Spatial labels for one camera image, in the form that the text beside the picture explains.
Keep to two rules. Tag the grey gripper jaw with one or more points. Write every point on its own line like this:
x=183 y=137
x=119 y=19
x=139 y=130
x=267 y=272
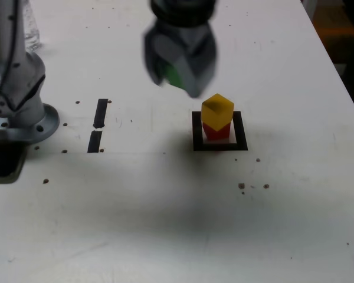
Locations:
x=149 y=59
x=200 y=65

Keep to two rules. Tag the clear plastic bottle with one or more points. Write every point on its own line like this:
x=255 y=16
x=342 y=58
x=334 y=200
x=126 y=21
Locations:
x=32 y=29

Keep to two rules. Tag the red cube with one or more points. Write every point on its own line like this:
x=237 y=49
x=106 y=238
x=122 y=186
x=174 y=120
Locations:
x=215 y=135

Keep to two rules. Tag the green cube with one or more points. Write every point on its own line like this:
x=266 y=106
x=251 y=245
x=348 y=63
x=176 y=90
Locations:
x=173 y=76

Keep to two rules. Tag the black flat device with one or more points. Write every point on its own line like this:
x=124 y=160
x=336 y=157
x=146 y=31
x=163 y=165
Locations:
x=3 y=162

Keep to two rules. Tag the black tape strip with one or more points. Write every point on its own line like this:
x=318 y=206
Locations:
x=100 y=115

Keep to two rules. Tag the black tape square outline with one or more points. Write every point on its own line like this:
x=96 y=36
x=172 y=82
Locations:
x=242 y=132

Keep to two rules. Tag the yellow cube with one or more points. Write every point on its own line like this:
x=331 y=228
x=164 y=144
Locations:
x=216 y=118

